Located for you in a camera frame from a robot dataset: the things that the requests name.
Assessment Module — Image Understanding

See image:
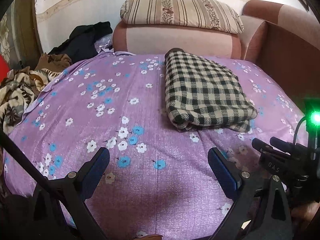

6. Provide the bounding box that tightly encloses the wooden door frame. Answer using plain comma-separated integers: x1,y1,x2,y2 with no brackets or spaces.
14,0,43,69

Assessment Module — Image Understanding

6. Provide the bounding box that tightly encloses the red object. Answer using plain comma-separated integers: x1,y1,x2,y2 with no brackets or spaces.
0,55,10,82

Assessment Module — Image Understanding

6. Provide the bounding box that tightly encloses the tiger print blanket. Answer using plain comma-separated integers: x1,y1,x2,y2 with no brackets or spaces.
0,67,60,134

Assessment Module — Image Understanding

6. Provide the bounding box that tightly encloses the black cream checkered coat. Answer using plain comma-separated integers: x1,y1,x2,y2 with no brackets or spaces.
164,48,258,132

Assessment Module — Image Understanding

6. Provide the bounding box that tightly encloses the person right hand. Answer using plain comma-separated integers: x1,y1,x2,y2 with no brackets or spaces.
291,202,319,228

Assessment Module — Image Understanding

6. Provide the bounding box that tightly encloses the black clothes pile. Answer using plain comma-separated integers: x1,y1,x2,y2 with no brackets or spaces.
48,21,113,63

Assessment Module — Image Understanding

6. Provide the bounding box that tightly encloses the clear plastic bag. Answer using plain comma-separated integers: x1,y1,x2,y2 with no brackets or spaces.
94,34,113,53

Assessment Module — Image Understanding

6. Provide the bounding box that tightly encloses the striped floral pillow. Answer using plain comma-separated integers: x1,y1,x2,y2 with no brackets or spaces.
120,0,244,35

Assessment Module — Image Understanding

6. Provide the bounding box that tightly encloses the pink brown headboard cushion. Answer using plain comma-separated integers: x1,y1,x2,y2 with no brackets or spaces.
239,0,318,64

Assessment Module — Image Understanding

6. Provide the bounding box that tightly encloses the brown garment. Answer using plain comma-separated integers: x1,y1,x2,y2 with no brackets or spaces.
35,53,72,72

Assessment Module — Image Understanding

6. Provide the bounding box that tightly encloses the black cable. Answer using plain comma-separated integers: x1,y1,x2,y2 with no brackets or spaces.
0,129,58,193

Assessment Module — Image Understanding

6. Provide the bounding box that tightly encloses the purple floral bed sheet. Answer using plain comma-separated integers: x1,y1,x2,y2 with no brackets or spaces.
10,53,308,239

